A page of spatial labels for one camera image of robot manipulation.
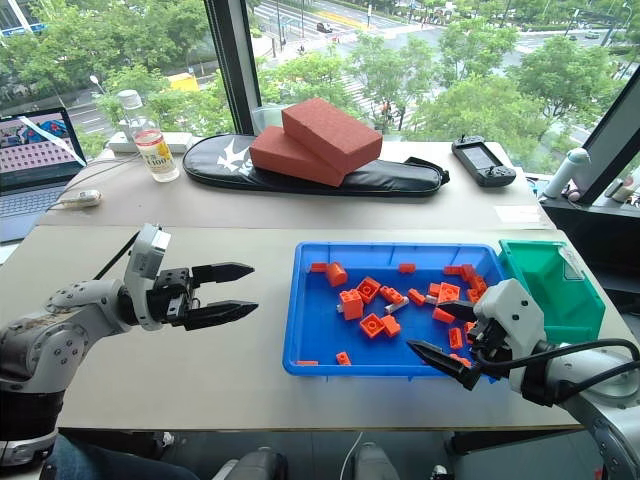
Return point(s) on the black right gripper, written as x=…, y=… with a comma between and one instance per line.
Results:
x=492, y=345

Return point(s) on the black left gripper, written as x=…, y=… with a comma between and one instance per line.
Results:
x=172, y=295

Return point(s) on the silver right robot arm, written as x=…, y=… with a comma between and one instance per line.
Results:
x=595, y=395

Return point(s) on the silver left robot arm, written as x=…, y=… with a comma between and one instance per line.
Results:
x=45, y=335

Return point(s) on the small orange block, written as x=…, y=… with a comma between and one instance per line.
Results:
x=435, y=289
x=469, y=331
x=406, y=268
x=473, y=296
x=343, y=358

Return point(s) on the flat orange block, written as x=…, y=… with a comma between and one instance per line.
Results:
x=318, y=267
x=452, y=270
x=307, y=363

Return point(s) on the upside-down red plastic toy brick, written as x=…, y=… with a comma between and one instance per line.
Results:
x=369, y=290
x=372, y=326

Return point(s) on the green plastic bin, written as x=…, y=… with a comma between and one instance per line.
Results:
x=555, y=295

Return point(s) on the blue plastic tray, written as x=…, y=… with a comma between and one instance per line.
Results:
x=320, y=340

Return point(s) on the orange cylinder block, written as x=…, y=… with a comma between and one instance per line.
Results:
x=337, y=274

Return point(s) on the black racket bag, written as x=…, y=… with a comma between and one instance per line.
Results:
x=215, y=162

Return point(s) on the white paper label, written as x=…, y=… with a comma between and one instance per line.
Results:
x=517, y=214

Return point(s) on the dark rounded shape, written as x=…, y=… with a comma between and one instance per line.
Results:
x=374, y=462
x=255, y=465

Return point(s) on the red foam brick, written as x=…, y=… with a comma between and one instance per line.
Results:
x=330, y=132
x=290, y=155

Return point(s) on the clear drink bottle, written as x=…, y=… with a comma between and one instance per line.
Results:
x=156, y=152

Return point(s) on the white power strip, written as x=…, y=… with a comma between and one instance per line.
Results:
x=180, y=140

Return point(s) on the white mouse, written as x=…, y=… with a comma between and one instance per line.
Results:
x=84, y=198

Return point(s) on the black side cabinet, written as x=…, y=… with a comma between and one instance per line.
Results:
x=590, y=225

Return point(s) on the black handheld controller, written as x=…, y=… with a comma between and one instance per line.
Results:
x=482, y=160

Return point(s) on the white bottle with blue cap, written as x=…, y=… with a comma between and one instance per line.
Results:
x=565, y=172

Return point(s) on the blue jeans leg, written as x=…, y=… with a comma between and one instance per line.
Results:
x=115, y=462

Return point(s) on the grey laptop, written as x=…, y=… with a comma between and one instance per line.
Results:
x=35, y=165

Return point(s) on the black window pillar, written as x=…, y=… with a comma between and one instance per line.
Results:
x=232, y=65

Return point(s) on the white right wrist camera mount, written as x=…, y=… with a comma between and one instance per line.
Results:
x=510, y=310

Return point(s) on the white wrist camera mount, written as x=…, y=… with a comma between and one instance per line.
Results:
x=510, y=310
x=145, y=260

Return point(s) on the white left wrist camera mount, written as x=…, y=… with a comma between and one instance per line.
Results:
x=145, y=260

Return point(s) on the black slanted window frame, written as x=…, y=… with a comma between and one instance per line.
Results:
x=612, y=140

